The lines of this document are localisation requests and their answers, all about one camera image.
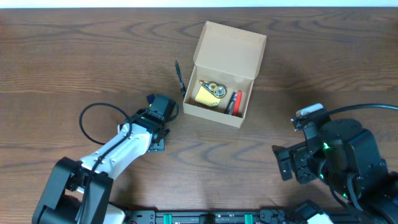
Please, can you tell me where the yellow sticky note pad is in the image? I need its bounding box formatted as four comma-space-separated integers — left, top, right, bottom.
195, 86, 221, 107

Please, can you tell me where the correction tape dispenser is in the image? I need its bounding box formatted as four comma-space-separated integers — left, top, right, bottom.
199, 80, 227, 99

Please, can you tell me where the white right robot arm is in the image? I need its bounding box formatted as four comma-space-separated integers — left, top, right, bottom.
272, 103, 397, 223

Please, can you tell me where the black pen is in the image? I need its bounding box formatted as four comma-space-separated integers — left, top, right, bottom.
175, 60, 186, 96

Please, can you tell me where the brown cardboard box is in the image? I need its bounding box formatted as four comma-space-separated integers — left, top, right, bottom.
183, 21, 267, 128

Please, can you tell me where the red black stapler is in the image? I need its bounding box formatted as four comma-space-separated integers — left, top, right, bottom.
224, 91, 243, 116

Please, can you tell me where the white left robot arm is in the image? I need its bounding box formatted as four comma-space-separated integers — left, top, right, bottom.
32, 95, 179, 224

